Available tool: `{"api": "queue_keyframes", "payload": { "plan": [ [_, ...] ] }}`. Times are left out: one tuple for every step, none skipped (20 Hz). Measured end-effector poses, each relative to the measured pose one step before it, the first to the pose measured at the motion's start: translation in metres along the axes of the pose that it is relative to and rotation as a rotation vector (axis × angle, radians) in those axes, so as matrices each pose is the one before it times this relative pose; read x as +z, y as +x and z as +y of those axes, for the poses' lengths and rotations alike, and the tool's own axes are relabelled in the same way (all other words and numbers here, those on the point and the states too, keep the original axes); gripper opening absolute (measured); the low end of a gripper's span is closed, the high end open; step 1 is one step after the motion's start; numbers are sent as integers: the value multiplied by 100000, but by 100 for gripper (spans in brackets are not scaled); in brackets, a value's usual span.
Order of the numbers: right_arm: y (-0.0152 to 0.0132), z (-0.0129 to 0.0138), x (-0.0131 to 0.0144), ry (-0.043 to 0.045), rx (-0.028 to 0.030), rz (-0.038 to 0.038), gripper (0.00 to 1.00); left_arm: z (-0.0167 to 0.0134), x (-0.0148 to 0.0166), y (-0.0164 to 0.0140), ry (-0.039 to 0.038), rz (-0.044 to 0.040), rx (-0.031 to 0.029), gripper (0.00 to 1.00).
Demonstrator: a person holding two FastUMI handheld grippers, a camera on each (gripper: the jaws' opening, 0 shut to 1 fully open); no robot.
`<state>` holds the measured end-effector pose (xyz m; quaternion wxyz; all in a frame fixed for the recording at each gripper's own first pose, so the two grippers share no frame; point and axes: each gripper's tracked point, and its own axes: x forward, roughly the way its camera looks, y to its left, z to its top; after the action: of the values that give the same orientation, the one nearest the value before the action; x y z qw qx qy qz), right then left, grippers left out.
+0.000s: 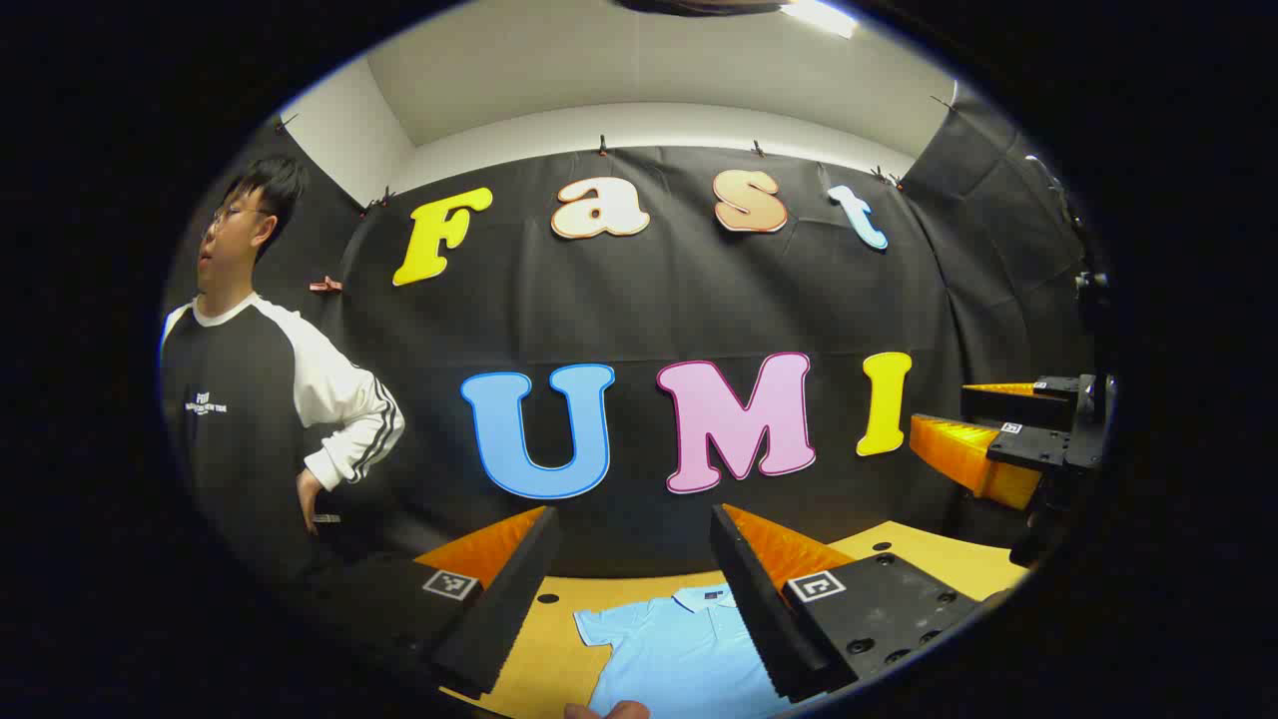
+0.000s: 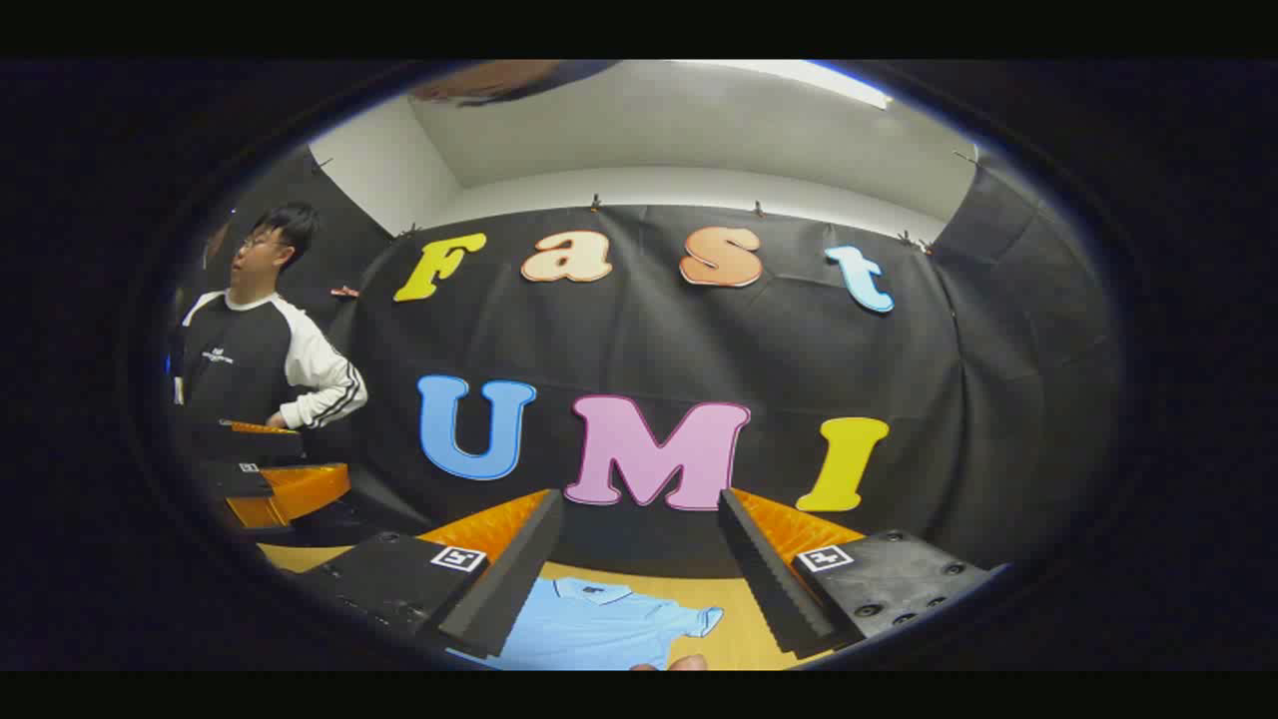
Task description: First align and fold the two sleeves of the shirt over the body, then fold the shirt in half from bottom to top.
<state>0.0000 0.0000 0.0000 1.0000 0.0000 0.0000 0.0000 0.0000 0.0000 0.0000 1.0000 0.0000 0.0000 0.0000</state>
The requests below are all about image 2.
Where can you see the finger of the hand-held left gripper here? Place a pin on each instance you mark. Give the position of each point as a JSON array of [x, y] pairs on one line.
[[290, 489], [250, 444]]

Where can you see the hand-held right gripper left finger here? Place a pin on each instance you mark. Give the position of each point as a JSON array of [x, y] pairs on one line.
[[504, 579]]

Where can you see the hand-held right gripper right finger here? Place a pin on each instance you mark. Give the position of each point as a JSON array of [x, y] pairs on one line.
[[764, 569]]

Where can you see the light blue T-shirt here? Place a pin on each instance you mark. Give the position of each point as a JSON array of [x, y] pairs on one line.
[[589, 629]]

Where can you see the black backdrop cloth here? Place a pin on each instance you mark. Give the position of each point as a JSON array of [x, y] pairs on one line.
[[639, 330]]

